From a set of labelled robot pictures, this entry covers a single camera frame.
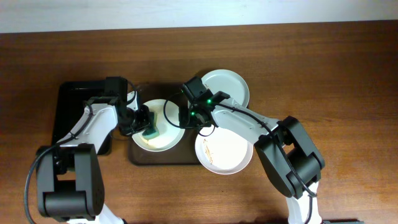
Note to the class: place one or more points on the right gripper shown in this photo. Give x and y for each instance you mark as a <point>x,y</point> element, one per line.
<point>185,117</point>

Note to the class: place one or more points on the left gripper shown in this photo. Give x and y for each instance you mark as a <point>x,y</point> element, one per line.
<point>144,118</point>

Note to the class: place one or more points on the green and yellow sponge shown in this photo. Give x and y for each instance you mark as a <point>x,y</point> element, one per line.
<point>152,131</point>

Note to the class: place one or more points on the white plate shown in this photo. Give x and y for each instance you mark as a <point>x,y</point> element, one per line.
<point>222,151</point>
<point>168,136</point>

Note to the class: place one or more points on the pale blue plate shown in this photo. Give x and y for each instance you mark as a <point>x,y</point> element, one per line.
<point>228,82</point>

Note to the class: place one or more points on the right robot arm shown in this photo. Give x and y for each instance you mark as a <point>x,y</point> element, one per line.
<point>292,162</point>

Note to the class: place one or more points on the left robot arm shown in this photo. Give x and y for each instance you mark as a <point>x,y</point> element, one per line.
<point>70,187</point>

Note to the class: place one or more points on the dark brown serving tray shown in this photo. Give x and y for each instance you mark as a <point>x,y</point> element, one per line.
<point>183,153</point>

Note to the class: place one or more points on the black rectangular sponge tray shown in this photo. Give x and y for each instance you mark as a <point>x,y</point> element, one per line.
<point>74,102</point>

